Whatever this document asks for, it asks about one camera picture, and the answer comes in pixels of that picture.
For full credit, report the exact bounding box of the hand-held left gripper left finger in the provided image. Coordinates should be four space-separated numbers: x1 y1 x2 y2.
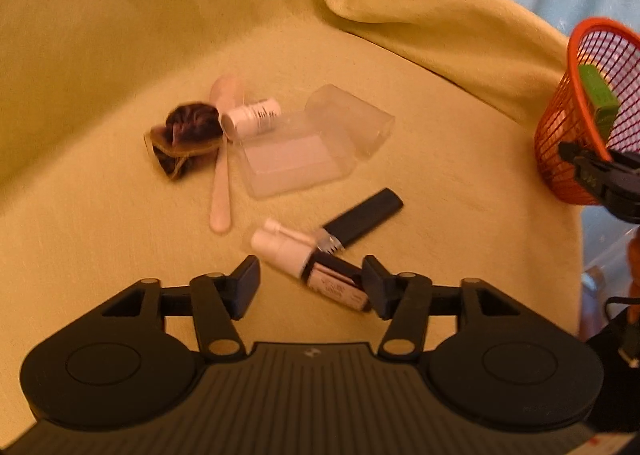
85 256 262 362

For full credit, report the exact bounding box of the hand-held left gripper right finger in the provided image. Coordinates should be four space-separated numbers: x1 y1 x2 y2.
361 255 541 362

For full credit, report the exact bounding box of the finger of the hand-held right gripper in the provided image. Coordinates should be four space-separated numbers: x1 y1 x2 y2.
558 140 640 224

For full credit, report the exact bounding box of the orange mesh basket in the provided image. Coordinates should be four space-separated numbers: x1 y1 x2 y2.
534 17 640 206

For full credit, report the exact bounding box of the green box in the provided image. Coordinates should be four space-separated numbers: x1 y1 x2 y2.
577 64 619 140

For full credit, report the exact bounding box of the pink plastic spoon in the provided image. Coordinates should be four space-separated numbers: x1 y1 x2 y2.
209 75 246 234

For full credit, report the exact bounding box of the thin white tube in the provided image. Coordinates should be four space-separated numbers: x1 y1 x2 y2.
264 218 346 256

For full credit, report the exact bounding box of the black tube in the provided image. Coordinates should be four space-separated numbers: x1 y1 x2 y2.
322 188 404 251

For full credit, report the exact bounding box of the clear plastic box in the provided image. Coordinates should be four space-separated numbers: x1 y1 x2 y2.
235 110 358 200

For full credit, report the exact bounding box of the small white bottle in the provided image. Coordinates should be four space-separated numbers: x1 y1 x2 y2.
220 96 282 140

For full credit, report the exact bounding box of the dark brown wrapper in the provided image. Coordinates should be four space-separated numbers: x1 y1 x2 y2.
144 102 223 183

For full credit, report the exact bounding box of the clear plastic cup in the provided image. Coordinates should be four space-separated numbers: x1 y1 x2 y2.
304 84 396 158

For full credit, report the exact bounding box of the yellow blanket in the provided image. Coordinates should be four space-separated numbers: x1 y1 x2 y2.
0 0 584 436

